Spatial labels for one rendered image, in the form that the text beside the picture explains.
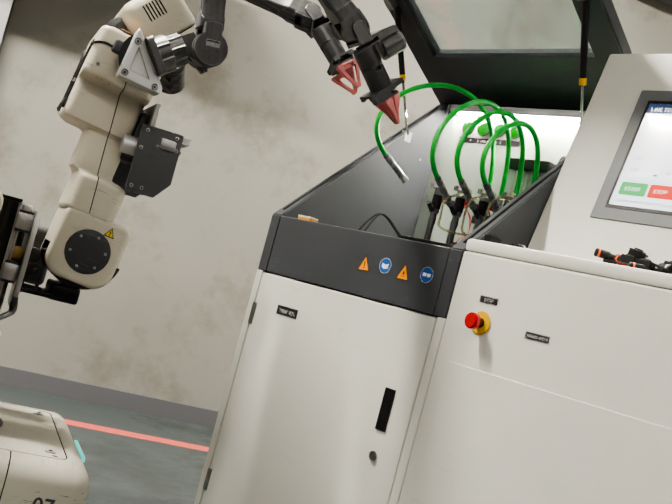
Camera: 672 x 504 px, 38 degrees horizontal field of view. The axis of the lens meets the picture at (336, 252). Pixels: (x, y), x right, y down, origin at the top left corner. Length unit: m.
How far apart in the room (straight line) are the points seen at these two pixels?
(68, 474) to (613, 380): 1.14
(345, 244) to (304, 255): 0.15
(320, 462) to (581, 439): 0.72
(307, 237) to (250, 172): 2.19
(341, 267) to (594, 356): 0.76
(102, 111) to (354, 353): 0.83
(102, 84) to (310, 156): 2.62
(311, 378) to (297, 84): 2.60
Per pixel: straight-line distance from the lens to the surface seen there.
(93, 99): 2.34
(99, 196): 2.30
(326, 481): 2.40
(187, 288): 4.70
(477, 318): 2.11
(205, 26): 2.22
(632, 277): 1.97
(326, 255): 2.51
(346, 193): 2.84
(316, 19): 2.76
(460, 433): 2.14
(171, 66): 2.22
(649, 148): 2.38
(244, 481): 2.63
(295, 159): 4.82
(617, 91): 2.53
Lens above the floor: 0.78
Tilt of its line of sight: 2 degrees up
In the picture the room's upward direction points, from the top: 15 degrees clockwise
